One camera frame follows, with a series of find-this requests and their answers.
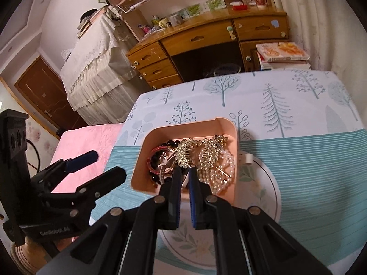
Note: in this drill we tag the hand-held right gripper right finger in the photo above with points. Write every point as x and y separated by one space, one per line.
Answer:
197 200

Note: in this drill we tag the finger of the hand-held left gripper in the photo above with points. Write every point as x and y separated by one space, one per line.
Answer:
83 159
109 177

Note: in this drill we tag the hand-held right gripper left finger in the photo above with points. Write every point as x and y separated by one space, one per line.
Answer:
172 200

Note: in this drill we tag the gold leaf hair comb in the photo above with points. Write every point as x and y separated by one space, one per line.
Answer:
186 150

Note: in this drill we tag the pink jewelry box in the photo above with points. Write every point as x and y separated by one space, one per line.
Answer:
226 131

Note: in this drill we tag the pink blanket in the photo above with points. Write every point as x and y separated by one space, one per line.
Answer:
86 140

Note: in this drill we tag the small white clip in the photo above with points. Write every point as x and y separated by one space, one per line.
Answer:
249 159

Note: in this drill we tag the brown wooden door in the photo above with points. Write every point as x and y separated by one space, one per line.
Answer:
46 94

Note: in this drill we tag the lace covered furniture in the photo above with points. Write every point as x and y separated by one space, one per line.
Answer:
94 71

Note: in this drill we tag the tree print tablecloth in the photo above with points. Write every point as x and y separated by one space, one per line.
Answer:
301 154

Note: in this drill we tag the yellow mug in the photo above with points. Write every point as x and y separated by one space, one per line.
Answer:
164 22

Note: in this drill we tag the wooden desk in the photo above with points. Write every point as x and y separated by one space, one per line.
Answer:
206 38

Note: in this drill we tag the stack of books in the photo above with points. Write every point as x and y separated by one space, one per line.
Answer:
282 53

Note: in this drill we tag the green picture cards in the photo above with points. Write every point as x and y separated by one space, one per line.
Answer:
205 7

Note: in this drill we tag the small red box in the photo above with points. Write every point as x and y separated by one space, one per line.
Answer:
240 7

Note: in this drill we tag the white leaf print curtain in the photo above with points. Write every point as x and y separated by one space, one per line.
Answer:
309 20

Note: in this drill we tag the beige ribbed post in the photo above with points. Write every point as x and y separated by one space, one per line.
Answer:
31 256

